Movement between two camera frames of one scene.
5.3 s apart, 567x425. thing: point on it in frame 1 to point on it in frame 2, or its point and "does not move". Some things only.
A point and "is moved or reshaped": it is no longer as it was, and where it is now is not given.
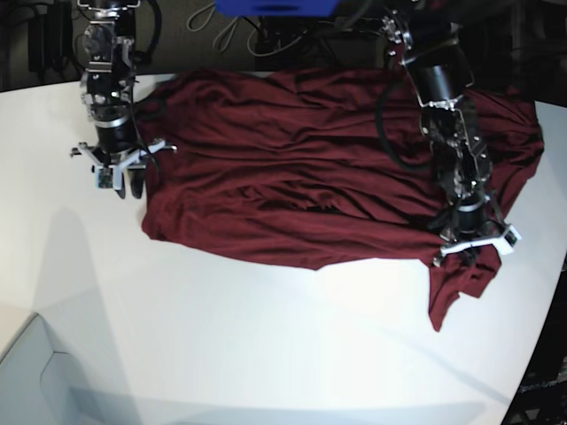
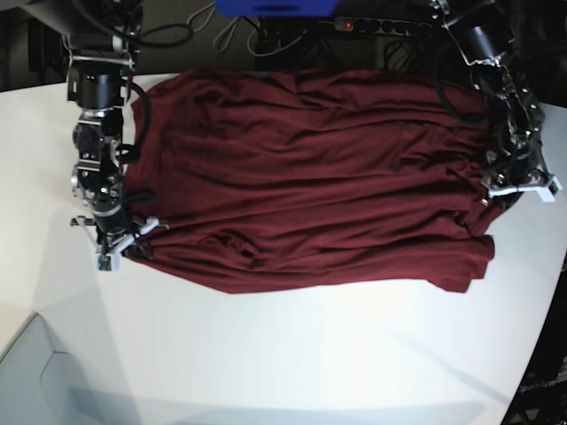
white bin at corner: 39,386 does not move
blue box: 276,8 does not move
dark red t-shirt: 317,167 is moved or reshaped
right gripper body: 470,220 to 514,166
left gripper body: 117,135 to 108,217
